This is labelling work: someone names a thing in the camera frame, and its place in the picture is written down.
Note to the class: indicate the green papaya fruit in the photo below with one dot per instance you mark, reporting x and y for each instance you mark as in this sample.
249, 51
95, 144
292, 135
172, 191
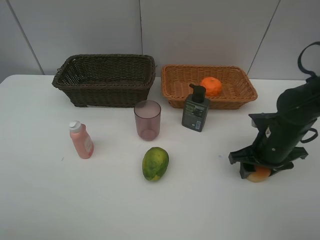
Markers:
155, 163

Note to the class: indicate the orange wicker basket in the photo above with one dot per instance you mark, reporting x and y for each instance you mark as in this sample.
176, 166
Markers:
237, 89

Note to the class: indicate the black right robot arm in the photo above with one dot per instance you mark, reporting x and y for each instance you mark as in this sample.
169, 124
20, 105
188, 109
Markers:
301, 103

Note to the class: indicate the red yellow half peach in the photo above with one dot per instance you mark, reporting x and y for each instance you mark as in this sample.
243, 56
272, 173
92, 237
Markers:
259, 175

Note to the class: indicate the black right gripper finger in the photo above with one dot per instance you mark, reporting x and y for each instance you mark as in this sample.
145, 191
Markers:
286, 166
246, 169

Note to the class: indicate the pink bottle white cap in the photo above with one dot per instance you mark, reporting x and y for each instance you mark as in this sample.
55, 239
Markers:
81, 139

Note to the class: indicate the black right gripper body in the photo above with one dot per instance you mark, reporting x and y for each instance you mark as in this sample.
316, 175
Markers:
276, 142

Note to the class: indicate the dark grey pump bottle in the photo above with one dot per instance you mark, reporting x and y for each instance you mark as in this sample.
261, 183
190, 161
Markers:
195, 109

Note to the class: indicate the orange tangerine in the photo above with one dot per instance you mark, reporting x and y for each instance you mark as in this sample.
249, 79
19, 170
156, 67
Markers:
212, 85

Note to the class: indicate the dark brown wicker basket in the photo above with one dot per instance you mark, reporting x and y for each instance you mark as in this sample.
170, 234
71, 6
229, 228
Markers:
106, 80

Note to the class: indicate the translucent purple plastic cup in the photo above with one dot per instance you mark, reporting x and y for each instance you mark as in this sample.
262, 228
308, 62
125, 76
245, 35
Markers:
147, 115

